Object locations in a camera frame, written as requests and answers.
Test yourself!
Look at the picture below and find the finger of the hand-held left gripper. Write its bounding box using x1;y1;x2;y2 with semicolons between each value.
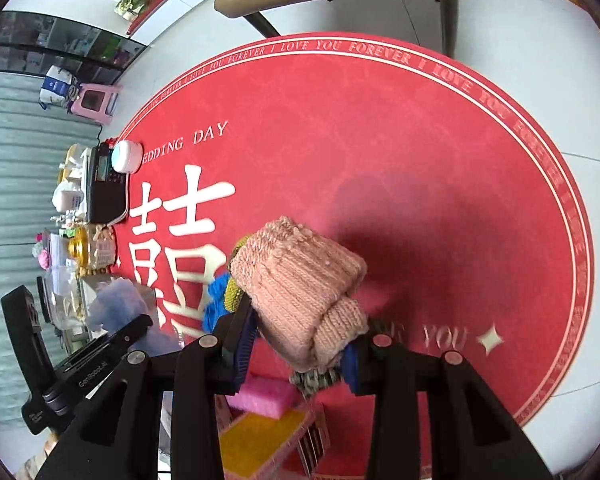
69;313;154;362

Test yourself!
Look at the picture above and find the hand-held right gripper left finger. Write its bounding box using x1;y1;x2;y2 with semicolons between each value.
35;300;256;480

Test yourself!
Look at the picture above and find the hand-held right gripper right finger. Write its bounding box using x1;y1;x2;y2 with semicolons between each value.
341;332;553;480

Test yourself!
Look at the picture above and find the white lace cloth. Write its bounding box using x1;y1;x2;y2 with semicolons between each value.
87;280;181;356

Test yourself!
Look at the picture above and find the leopard print cloth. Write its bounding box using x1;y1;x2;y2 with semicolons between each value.
290;320;381;401

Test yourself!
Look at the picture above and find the blue plastic shoe cover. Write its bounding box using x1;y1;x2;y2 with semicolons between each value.
202;272;238;333

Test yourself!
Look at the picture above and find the mustard yellow knitted sock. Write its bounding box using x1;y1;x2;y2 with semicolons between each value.
222;239;253;313

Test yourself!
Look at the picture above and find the pink sponge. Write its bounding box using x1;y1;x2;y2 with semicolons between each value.
227;377;301;418

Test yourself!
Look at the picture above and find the grey cardboard box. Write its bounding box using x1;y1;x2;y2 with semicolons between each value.
77;275;181;356

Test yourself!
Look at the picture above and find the pink knitted sock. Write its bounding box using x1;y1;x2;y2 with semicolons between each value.
229;216;370;373

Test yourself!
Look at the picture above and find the clear peanut jar black lid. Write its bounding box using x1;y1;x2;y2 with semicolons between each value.
37;272;88;331

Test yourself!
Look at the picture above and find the yellow sponge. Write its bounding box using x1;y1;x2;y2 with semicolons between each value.
219;408;316;478

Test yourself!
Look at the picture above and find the clear jar gold lid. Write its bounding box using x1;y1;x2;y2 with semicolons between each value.
67;225;118;273

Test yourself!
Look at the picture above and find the pink plush flower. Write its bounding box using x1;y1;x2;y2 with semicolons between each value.
32;240;54;269

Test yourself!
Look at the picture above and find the white plastic items pile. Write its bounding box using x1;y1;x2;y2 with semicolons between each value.
52;180;88;216

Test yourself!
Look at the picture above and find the black radio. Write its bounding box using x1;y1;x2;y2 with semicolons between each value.
86;142;131;225

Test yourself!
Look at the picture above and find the white round device blue top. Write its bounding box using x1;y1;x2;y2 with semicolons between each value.
111;140;143;173

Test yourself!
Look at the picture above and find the pink plastic stool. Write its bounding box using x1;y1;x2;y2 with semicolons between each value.
70;82;123;126

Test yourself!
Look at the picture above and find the red round printed table mat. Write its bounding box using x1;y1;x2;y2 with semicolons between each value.
107;34;596;428

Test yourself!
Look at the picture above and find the white and blue sack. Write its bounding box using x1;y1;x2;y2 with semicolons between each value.
40;65;81;108

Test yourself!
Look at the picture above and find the glass door cabinet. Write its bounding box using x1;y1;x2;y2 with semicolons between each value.
0;10;148;86

